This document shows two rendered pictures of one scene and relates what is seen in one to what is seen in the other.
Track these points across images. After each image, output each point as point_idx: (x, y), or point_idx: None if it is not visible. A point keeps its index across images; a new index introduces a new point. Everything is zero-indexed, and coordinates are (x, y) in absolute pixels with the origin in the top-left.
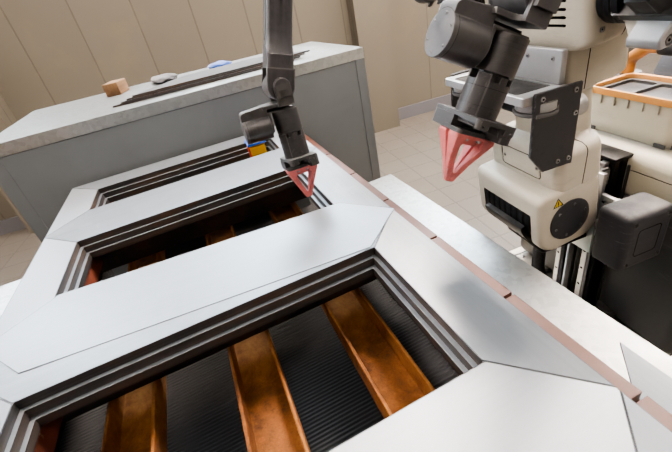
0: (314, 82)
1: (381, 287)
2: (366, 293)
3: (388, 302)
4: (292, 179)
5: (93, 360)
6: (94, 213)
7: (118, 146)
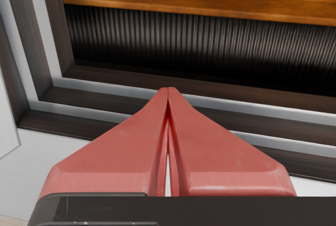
0: None
1: (178, 45)
2: (181, 16)
3: (142, 34)
4: (179, 131)
5: None
6: None
7: None
